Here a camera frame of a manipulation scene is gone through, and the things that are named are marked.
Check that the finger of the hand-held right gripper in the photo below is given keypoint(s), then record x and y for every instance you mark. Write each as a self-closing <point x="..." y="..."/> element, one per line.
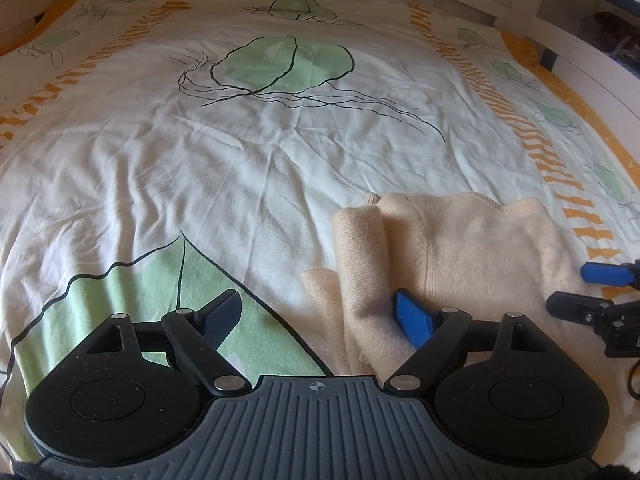
<point x="570" y="306"/>
<point x="605" y="273"/>

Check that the white wooden bed frame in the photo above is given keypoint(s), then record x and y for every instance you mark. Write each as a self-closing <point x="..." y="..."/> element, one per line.
<point x="575" y="65"/>

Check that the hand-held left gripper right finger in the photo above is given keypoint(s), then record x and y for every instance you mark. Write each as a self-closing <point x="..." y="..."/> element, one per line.
<point x="412" y="317"/>

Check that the cream knit sweater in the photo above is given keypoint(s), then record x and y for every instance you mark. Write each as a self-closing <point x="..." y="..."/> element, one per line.
<point x="465" y="255"/>

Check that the white leaf print duvet cover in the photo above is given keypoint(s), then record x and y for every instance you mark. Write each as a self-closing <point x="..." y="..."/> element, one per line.
<point x="200" y="150"/>

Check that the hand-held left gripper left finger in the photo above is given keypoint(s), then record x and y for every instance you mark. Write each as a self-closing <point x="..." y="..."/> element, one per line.
<point x="222" y="315"/>

